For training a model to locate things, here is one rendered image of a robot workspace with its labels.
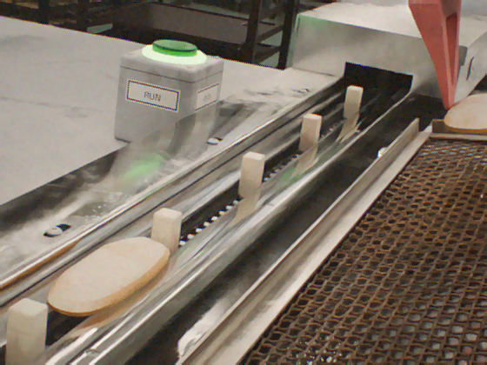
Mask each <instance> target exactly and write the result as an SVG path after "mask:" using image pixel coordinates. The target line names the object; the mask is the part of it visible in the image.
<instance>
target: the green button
mask: <svg viewBox="0 0 487 365"><path fill-rule="evenodd" d="M151 50H152V51H154V52H156V53H158V54H162V55H166V56H178V57H194V56H197V53H198V48H197V47H196V46H195V45H193V44H190V43H185V42H179V41H171V40H159V41H155V42H154V43H153V44H152V46H151Z"/></svg>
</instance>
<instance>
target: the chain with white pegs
mask: <svg viewBox="0 0 487 365"><path fill-rule="evenodd" d="M393 72H394V71H390V70H383V69H380V70H379V75H378V80H377V88H376V91H374V92H373V93H372V94H370V95H369V96H367V98H366V99H365V100H363V101H362V102H361V98H362V92H363V88H361V87H357V86H353V85H351V86H350V87H348V89H347V94H346V100H345V105H344V114H343V116H342V117H340V118H339V119H337V121H335V122H334V123H333V124H331V125H330V126H329V127H326V128H325V129H323V130H322V132H319V129H320V123H321V117H320V116H315V115H312V114H307V115H306V116H304V119H303V125H302V130H301V136H300V141H299V146H298V149H296V150H295V151H293V152H292V153H291V154H289V155H288V156H286V157H285V158H284V159H283V160H282V161H280V162H279V163H277V165H275V166H273V168H272V169H270V170H269V171H268V172H266V173H265V174H264V161H265V155H262V154H258V153H255V152H250V151H249V152H248V153H246V154H245V155H243V160H242V166H241V173H240V179H239V185H238V192H237V194H235V195H234V196H233V197H232V198H231V199H229V200H228V202H225V203H223V204H222V205H221V206H219V207H218V208H217V209H215V210H214V212H211V213H210V214H208V215H207V216H206V217H205V218H203V219H202V220H201V221H199V222H198V223H196V224H195V225H194V226H192V227H191V228H190V229H188V230H186V231H185V232H184V233H182V235H181V236H180V230H181V223H182V216H183V214H182V213H181V212H179V211H175V210H172V209H166V208H162V209H160V210H158V212H156V213H155V214H154V215H153V222H152V230H151V238H150V239H153V240H155V241H158V242H160V243H162V244H163V245H164V247H165V248H166V249H167V250H169V255H170V254H173V253H174V252H175V251H177V250H178V249H180V248H181V247H182V246H183V245H184V244H185V243H186V242H188V241H189V239H191V238H192V237H193V236H195V235H196V234H198V233H199V232H200V231H201V230H203V229H204V228H206V227H207V226H208V225H210V224H211V223H212V222H214V221H215V220H216V219H217V218H218V217H219V216H221V215H222V214H224V213H225V212H226V211H228V210H229V209H230V208H232V207H233V206H234V205H236V204H237V203H238V202H240V201H241V200H243V199H244V198H245V197H246V196H247V195H248V194H250V193H251V192H253V191H255V190H256V189H258V188H259V187H260V186H261V185H263V184H264V183H266V182H267V181H268V180H270V179H271V178H272V177H273V176H274V175H275V174H277V173H278V172H279V171H281V170H282V169H284V168H285V166H286V165H288V164H289V163H290V162H292V161H293V160H294V159H296V158H297V157H298V156H300V155H301V154H303V153H304V152H305V151H306V150H307V149H308V148H310V147H311V146H312V145H314V144H315V143H317V142H318V141H319V140H320V139H322V138H323V137H324V136H326V135H327V134H329V133H330V132H331V131H333V130H334V129H335V128H337V127H338V126H339V125H341V124H342V123H344V122H345V121H346V120H348V119H349V118H350V117H351V116H353V115H354V114H356V113H357V112H358V111H359V110H360V109H362V108H363V107H364V106H365V105H367V104H368V103H370V102H371V101H372V100H374V99H375V98H376V96H378V95H379V94H380V93H382V92H383V91H384V90H386V89H387V88H389V87H390V86H391V85H392V84H394V83H395V82H397V81H398V80H399V79H401V78H402V77H403V76H405V75H406V74H404V73H400V74H399V75H397V76H396V77H395V78H393V79H391V77H392V76H393ZM47 317H48V306H47V305H46V304H44V303H41V302H37V301H34V300H31V299H29V298H23V299H22V300H20V301H19V302H17V303H15V304H13V305H12V306H10V307H9V309H8V323H7V338H6V353H5V365H26V364H27V363H28V362H30V361H31V360H34V359H35V358H36V357H37V356H39V355H40V354H42V353H43V352H44V351H45V350H46V349H47V348H49V347H50V346H51V345H53V344H54V343H55V342H57V341H58V340H60V339H61V338H62V337H64V336H65V335H66V334H68V333H69V332H70V331H71V330H72V329H74V328H75V327H76V326H78V325H79V324H80V323H81V322H83V321H84V320H86V319H87V318H88V317H90V315H89V316H84V317H73V316H71V317H70V318H68V319H67V320H66V321H64V322H63V323H61V324H60V325H58V326H57V327H56V328H54V329H53V330H51V331H50V332H49V333H48V334H47V337H46V329H47Z"/></svg>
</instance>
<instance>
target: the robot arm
mask: <svg viewBox="0 0 487 365"><path fill-rule="evenodd" d="M408 6H409V9H410V13H411V15H412V16H413V18H414V21H415V23H416V25H417V28H418V30H419V32H420V34H421V37H422V39H423V41H424V45H425V47H426V49H427V50H428V53H429V55H430V58H431V61H432V62H433V65H434V68H435V71H436V76H437V82H438V87H439V90H440V94H441V98H442V102H443V106H444V109H445V110H450V108H451V107H452V106H454V102H455V95H456V87H457V66H458V51H459V36H460V21H461V7H462V0H408Z"/></svg>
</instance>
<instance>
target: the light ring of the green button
mask: <svg viewBox="0 0 487 365"><path fill-rule="evenodd" d="M151 46H152V45H151ZM151 46H147V47H145V48H143V54H144V55H145V56H147V57H150V58H153V59H156V60H159V61H164V62H169V63H203V62H205V60H206V56H205V55H204V54H203V53H202V52H200V51H198V53H197V54H198V56H194V57H178V56H166V55H162V54H158V53H156V52H154V51H152V50H151Z"/></svg>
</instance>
